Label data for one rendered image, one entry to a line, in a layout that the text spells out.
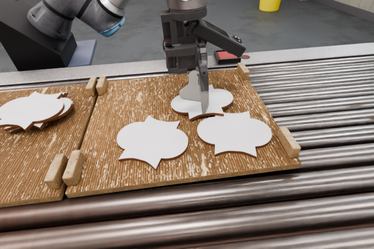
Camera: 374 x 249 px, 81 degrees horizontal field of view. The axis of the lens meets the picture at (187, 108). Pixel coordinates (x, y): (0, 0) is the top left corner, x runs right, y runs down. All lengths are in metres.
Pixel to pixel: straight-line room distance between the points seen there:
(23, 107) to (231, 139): 0.47
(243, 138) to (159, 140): 0.17
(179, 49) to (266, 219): 0.32
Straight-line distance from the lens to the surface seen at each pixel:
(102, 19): 0.96
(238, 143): 0.43
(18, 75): 0.92
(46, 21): 1.01
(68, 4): 0.98
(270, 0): 4.73
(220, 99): 0.52
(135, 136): 0.46
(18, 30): 0.95
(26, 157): 0.53
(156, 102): 0.55
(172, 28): 0.43
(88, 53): 1.07
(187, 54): 0.43
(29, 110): 0.60
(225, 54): 0.78
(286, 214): 0.40
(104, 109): 0.56
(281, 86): 0.66
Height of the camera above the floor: 1.26
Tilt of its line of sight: 39 degrees down
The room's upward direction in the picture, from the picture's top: 3 degrees counter-clockwise
